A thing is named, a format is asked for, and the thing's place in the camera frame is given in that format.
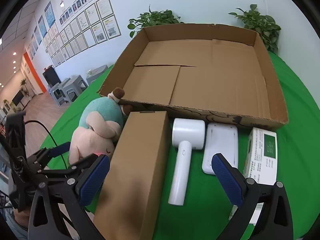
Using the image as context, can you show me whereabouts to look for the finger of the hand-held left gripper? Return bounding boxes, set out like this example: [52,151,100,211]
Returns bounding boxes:
[37,154,103,184]
[27,142,72,167]

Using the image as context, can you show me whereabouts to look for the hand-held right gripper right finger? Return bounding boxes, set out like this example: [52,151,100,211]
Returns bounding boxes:
[211,153,294,240]

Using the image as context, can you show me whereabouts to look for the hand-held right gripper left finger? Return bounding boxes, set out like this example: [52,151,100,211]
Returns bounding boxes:
[27,154,111,240]

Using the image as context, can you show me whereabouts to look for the long brown cardboard box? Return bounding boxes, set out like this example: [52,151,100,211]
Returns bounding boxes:
[93,110,172,240]

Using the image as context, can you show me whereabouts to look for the pink and teal plush toy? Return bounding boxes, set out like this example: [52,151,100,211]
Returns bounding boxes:
[68,87,134,167]

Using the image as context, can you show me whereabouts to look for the white hair dryer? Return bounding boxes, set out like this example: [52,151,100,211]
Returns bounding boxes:
[168,118,206,206]

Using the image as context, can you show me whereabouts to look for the large cardboard box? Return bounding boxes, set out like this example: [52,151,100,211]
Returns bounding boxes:
[98,23,289,132]

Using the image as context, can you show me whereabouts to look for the person's left forearm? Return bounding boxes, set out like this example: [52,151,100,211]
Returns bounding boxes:
[0,209,29,240]

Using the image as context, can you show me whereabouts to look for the white box with green label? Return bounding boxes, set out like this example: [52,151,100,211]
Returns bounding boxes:
[229,127,278,228]

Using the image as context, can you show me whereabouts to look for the white flat device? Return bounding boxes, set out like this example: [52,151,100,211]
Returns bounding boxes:
[201,122,238,175]

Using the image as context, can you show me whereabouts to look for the black television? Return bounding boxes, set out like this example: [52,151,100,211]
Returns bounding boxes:
[12,90,24,107]

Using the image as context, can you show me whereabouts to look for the tall indoor plant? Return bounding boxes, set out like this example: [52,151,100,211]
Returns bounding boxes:
[20,79,31,98]

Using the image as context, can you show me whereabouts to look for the black cabinet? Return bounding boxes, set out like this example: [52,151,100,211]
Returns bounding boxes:
[42,66,62,88]

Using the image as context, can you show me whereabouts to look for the potted plant with red pot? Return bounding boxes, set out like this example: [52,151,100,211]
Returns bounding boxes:
[228,4,282,54]

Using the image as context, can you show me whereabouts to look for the bushy potted plant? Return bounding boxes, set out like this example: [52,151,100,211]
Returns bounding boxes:
[127,4,184,38]

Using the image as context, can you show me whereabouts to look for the black cable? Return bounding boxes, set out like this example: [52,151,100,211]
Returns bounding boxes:
[24,120,69,170]

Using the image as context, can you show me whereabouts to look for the wall of framed certificates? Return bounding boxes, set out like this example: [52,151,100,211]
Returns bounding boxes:
[25,0,122,68]

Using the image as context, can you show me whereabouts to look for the blue wall poster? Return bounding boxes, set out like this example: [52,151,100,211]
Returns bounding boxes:
[37,15,47,38]
[44,1,56,28]

